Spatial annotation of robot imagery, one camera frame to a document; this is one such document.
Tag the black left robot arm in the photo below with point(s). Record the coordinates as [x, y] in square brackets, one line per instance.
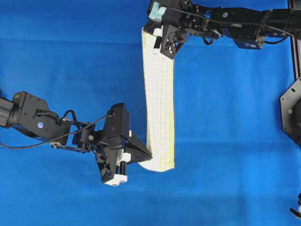
[32, 117]

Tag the blue table cloth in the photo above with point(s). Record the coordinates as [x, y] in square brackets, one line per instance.
[234, 166]

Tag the black right wrist camera taped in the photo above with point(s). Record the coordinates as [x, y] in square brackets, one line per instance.
[165, 12]

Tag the yellow white checked towel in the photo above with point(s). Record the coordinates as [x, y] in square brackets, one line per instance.
[159, 91]

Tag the black table edge rail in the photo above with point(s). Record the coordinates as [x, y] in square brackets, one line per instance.
[296, 44]

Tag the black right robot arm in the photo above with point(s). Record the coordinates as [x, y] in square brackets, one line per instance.
[247, 27]

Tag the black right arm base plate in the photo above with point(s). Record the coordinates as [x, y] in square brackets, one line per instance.
[290, 104]

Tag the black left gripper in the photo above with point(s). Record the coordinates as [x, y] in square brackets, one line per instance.
[110, 156]

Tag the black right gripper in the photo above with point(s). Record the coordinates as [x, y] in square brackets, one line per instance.
[170, 37]

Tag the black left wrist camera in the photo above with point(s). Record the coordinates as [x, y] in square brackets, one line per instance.
[116, 126]

